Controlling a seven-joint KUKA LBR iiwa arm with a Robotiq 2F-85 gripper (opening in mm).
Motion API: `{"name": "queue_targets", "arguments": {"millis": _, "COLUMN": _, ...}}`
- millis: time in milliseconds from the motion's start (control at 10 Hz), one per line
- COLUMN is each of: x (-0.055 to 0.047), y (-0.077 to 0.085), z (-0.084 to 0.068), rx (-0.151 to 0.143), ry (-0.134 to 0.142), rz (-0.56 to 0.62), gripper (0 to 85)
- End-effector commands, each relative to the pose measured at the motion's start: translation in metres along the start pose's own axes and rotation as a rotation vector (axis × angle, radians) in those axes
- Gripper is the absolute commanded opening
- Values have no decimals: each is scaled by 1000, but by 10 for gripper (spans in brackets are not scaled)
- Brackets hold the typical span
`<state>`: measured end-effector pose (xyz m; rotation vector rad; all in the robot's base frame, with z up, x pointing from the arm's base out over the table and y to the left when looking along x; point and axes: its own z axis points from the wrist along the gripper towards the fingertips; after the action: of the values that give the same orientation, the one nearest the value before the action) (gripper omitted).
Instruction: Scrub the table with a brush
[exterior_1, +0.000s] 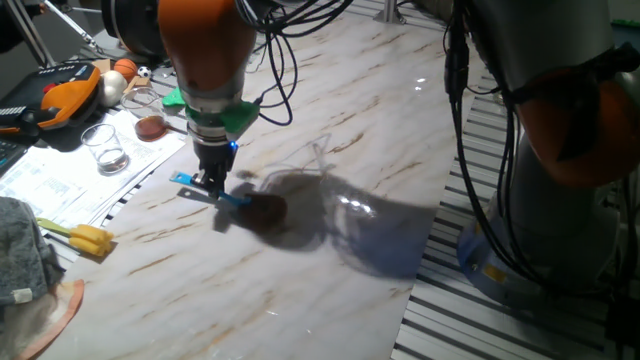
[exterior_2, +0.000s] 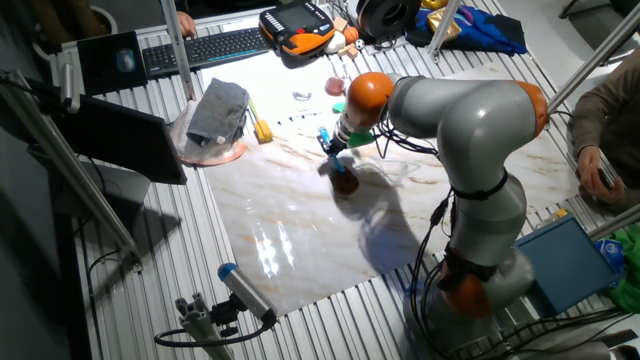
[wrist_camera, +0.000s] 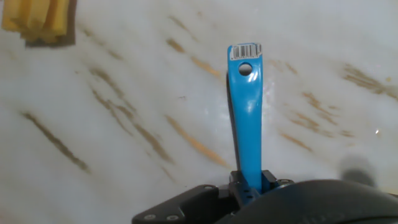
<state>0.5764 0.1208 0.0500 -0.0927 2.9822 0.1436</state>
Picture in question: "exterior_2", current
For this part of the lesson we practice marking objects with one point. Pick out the light wooden block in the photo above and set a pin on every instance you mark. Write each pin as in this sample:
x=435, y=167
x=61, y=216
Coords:
x=348, y=51

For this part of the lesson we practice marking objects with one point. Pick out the person hand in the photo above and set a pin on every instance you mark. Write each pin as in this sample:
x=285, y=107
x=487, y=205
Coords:
x=590, y=175
x=187, y=24

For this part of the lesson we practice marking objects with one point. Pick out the aluminium frame post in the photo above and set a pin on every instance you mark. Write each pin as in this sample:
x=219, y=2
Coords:
x=443, y=27
x=177, y=50

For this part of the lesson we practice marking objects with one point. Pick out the blue computer mouse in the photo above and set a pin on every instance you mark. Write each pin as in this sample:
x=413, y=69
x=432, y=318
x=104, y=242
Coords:
x=126, y=61

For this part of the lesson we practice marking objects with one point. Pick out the silver camera with blue cap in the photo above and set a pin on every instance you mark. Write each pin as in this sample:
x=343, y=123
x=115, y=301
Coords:
x=247, y=292

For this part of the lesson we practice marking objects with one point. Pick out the orange black teach pendant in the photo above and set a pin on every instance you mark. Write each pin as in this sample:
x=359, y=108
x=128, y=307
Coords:
x=295, y=22

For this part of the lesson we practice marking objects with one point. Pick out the small blue packet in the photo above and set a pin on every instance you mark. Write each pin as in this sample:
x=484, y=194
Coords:
x=610, y=250

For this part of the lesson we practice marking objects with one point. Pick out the tiny toy soccer ball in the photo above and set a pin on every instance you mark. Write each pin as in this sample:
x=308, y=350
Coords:
x=359, y=44

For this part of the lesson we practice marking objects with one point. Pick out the black computer keyboard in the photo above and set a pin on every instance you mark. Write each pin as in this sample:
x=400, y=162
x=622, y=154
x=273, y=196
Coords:
x=215, y=47

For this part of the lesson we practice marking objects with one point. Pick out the glass beaker with red liquid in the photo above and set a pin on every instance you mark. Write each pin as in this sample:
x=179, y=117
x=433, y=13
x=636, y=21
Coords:
x=334, y=86

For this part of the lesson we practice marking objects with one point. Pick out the black mouse pad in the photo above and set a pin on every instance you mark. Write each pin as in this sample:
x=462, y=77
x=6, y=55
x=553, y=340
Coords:
x=97, y=70

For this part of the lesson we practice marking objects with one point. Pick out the marble pattern mat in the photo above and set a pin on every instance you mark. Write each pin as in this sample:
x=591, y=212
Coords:
x=280, y=225

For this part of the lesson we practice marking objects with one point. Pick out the white printed paper sheets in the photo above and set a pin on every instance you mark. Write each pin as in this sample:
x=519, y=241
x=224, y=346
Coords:
x=270, y=85

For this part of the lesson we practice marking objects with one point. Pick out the shiny gold ball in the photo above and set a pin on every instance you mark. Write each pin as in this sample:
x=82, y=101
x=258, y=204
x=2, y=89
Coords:
x=434, y=3

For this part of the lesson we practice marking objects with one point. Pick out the green cloth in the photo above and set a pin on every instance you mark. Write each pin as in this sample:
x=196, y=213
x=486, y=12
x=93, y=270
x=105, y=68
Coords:
x=630, y=290

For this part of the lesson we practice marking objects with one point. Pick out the black filament spool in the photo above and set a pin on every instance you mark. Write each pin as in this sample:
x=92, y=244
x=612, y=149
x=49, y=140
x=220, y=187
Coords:
x=380, y=17

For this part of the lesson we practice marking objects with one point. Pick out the grey folded towel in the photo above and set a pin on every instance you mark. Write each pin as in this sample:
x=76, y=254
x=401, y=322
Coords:
x=217, y=110

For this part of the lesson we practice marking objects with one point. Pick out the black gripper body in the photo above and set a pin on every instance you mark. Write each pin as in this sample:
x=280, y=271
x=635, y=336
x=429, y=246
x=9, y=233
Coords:
x=337, y=146

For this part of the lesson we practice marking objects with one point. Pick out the green wrist mount plate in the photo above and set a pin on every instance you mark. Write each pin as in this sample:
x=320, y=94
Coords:
x=361, y=139

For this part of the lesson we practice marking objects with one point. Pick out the small yellow object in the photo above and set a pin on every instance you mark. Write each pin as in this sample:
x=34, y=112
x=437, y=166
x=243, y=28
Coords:
x=562, y=213

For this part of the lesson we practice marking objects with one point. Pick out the gold wrapped box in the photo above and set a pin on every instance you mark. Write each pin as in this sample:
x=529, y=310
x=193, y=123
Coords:
x=434, y=21

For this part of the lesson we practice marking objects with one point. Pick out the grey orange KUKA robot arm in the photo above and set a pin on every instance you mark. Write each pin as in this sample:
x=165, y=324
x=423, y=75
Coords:
x=475, y=115

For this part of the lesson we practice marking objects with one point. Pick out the aluminium frame beam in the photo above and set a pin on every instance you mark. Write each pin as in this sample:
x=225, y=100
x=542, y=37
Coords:
x=595, y=60
x=97, y=210
x=617, y=223

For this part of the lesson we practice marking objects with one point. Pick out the short aluminium profile stand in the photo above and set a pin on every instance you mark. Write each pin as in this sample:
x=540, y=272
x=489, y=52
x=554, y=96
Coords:
x=200, y=330

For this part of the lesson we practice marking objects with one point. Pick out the black flat monitor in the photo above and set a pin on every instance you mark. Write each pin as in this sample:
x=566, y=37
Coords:
x=120, y=140

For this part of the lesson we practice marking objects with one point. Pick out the pinkish wooden block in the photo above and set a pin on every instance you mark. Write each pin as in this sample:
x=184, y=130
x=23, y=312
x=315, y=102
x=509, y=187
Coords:
x=340, y=24

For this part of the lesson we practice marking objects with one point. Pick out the brown-sleeved forearm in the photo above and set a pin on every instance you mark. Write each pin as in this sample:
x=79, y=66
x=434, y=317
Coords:
x=610, y=120

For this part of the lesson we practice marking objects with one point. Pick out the black camera clamp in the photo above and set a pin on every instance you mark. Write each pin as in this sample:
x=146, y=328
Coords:
x=225, y=315

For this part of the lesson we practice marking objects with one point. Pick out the dark blue cloth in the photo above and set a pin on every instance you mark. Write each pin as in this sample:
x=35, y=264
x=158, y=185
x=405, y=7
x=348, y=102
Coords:
x=480, y=30

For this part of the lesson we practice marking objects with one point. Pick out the black phone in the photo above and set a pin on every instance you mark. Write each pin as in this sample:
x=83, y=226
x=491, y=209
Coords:
x=606, y=179

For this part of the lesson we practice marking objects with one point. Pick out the white toy egg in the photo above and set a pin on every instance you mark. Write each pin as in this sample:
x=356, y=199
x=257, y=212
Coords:
x=335, y=44

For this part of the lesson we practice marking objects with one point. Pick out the black camera bracket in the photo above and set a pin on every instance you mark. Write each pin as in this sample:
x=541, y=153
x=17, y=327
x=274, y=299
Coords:
x=30, y=92

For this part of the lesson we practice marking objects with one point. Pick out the grey monitor stand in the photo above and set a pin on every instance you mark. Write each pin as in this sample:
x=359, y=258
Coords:
x=125, y=192

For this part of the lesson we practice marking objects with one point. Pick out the blue box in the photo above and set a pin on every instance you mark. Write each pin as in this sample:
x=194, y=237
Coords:
x=570, y=265

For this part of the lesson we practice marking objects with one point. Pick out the empty clear drinking glass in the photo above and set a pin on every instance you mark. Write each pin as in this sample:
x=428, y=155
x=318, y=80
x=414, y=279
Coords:
x=302, y=92

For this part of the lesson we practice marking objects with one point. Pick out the small orange toy basketball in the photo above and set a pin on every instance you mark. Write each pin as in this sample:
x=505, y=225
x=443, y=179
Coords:
x=351, y=35

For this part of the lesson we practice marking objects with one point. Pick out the orange-rimmed translucent plate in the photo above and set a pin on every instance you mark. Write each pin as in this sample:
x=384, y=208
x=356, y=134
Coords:
x=210, y=156

